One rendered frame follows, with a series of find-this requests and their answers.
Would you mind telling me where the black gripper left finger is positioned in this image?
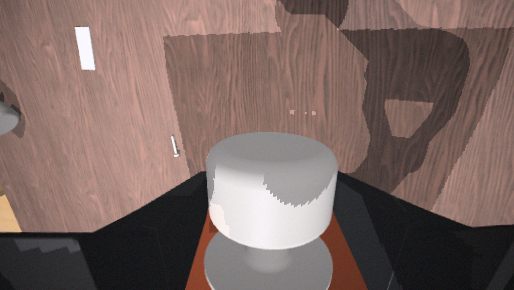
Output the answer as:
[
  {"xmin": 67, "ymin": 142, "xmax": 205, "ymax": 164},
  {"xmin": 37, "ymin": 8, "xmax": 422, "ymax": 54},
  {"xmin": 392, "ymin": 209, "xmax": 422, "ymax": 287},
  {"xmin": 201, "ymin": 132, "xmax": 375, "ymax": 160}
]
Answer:
[{"xmin": 0, "ymin": 171, "xmax": 209, "ymax": 290}]

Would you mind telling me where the white door knob with square spindle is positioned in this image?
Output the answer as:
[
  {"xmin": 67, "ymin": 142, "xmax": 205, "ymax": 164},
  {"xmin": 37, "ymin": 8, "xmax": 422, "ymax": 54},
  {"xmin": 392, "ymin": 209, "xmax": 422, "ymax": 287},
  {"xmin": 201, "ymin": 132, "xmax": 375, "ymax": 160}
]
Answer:
[{"xmin": 204, "ymin": 132, "xmax": 338, "ymax": 290}]

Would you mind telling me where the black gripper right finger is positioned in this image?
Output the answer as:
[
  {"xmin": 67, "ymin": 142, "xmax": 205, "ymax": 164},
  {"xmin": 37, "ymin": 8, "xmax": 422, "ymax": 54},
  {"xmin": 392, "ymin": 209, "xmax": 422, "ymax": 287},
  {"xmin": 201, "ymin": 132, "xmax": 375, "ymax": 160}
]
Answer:
[{"xmin": 333, "ymin": 171, "xmax": 514, "ymax": 290}]

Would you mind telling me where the orange-brown door slab with round hole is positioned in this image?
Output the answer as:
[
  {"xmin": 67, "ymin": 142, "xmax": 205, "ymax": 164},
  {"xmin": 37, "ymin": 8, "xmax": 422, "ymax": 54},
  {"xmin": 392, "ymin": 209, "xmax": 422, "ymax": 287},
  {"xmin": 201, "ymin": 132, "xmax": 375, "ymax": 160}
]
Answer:
[{"xmin": 185, "ymin": 208, "xmax": 368, "ymax": 290}]

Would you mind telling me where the white flat rectangular plate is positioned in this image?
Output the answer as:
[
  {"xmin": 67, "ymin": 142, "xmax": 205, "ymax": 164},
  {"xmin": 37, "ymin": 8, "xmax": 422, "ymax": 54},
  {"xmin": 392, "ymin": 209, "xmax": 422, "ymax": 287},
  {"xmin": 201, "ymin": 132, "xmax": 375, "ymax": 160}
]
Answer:
[{"xmin": 75, "ymin": 27, "xmax": 96, "ymax": 70}]

